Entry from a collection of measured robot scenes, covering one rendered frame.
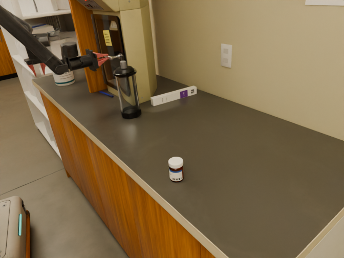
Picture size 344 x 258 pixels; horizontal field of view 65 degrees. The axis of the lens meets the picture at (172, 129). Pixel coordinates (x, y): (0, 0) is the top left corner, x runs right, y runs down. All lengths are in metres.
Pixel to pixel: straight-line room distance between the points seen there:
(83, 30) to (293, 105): 1.17
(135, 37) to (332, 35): 0.84
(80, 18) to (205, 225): 1.30
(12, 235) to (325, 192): 1.65
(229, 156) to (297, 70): 0.47
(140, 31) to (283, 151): 0.86
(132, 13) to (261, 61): 0.64
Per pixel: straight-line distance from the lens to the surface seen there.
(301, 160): 1.04
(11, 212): 2.09
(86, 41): 1.70
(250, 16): 1.34
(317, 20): 1.18
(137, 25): 1.40
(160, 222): 1.04
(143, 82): 1.46
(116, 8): 1.35
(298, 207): 0.86
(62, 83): 1.99
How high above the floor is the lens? 1.52
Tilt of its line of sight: 29 degrees down
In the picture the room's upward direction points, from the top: 5 degrees counter-clockwise
